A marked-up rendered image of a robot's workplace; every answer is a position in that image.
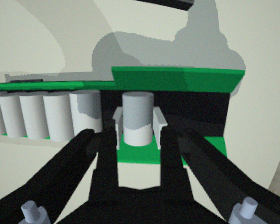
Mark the grey cylinder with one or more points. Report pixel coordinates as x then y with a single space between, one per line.
2 125
12 114
86 110
138 110
59 116
34 115

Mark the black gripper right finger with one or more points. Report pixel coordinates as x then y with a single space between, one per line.
237 198

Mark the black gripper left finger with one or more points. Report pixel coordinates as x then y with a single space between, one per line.
43 197

